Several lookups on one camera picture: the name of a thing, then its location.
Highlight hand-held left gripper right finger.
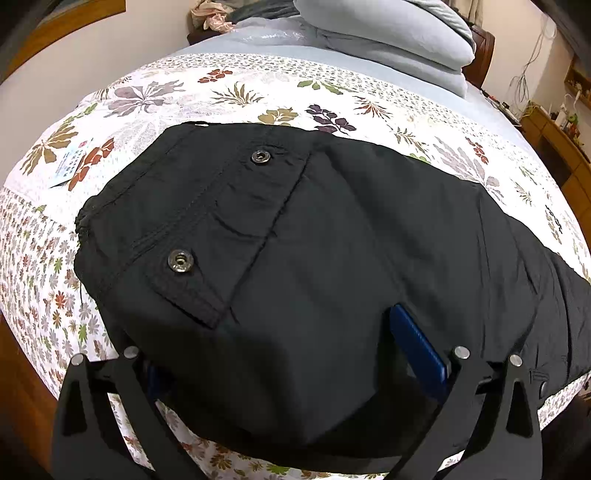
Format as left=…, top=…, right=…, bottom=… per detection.
left=390, top=305, right=544, bottom=480

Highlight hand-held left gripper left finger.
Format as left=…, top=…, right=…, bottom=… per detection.
left=51, top=347, right=208, bottom=480

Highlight black pants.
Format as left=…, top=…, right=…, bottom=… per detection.
left=74, top=121, right=591, bottom=474

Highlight white paper label tag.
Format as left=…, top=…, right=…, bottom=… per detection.
left=48, top=136, right=116, bottom=188

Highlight wooden desk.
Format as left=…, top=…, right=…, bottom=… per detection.
left=519, top=55, right=591, bottom=215

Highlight floral white quilt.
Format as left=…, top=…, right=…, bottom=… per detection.
left=0, top=53, right=591, bottom=480

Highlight folded grey duvet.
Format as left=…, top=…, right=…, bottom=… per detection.
left=293, top=0, right=476, bottom=97

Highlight dark wooden headboard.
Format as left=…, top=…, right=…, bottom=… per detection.
left=462, top=23, right=497, bottom=89

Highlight grey bed sheet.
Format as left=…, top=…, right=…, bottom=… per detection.
left=187, top=28, right=527, bottom=137

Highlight clear plastic bag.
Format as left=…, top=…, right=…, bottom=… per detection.
left=231, top=17, right=324, bottom=47

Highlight wooden framed window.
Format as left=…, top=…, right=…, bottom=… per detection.
left=0, top=0, right=126, bottom=85

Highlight power strip with cables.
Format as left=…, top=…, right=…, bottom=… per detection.
left=482, top=90, right=522, bottom=123

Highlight wall cables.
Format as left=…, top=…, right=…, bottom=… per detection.
left=508, top=14, right=557, bottom=116

